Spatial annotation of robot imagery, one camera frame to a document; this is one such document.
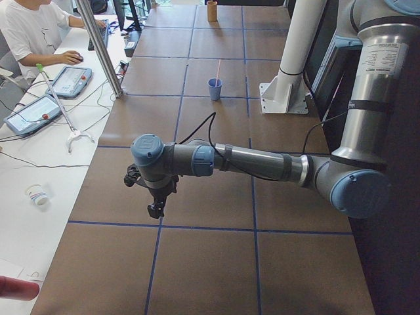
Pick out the aluminium frame post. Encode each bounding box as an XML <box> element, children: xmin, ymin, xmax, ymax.
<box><xmin>75</xmin><ymin>0</ymin><xmax>123</xmax><ymax>98</ymax></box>

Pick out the teach pendant tablet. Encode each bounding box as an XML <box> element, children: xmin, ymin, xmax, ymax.
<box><xmin>3</xmin><ymin>94</ymin><xmax>62</xmax><ymax>135</ymax></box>
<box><xmin>51</xmin><ymin>66</ymin><xmax>93</xmax><ymax>99</ymax></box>

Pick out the white camera post base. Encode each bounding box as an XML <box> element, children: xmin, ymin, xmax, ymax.
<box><xmin>259</xmin><ymin>0</ymin><xmax>327</xmax><ymax>115</ymax></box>

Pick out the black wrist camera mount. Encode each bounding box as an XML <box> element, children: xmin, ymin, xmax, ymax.
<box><xmin>123</xmin><ymin>164</ymin><xmax>146</xmax><ymax>187</ymax></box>

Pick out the brown cylindrical cup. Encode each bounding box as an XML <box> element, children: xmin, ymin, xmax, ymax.
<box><xmin>206</xmin><ymin>1</ymin><xmax>218</xmax><ymax>22</ymax></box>

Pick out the black keyboard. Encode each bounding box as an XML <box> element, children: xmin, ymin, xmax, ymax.
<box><xmin>87</xmin><ymin>19</ymin><xmax>109</xmax><ymax>51</ymax></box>

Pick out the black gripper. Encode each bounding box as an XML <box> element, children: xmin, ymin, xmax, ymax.
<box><xmin>147</xmin><ymin>175</ymin><xmax>179</xmax><ymax>218</ymax></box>

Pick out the far teach pendant tablet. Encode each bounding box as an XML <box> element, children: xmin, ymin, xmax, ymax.
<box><xmin>51</xmin><ymin>66</ymin><xmax>93</xmax><ymax>99</ymax></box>

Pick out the person in white shirt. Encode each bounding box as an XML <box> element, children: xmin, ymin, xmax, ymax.
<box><xmin>1</xmin><ymin>1</ymin><xmax>85</xmax><ymax>81</ymax></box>

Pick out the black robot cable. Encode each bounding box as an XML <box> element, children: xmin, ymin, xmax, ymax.
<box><xmin>177</xmin><ymin>111</ymin><xmax>348</xmax><ymax>180</ymax></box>

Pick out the light blue ribbed cup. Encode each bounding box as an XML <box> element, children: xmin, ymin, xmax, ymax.
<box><xmin>207</xmin><ymin>78</ymin><xmax>222</xmax><ymax>101</ymax></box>

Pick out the near teach pendant tablet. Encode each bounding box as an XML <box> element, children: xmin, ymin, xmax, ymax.
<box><xmin>3</xmin><ymin>94</ymin><xmax>62</xmax><ymax>135</ymax></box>

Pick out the white paper cup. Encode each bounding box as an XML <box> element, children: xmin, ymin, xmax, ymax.
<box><xmin>25</xmin><ymin>184</ymin><xmax>50</xmax><ymax>206</ymax></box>

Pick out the black monitor on right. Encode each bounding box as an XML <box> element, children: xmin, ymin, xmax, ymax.
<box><xmin>303</xmin><ymin>33</ymin><xmax>362</xmax><ymax>120</ymax></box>

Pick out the white reacher grabber tool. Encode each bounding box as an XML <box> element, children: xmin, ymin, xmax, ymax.
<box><xmin>36</xmin><ymin>63</ymin><xmax>95</xmax><ymax>154</ymax></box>

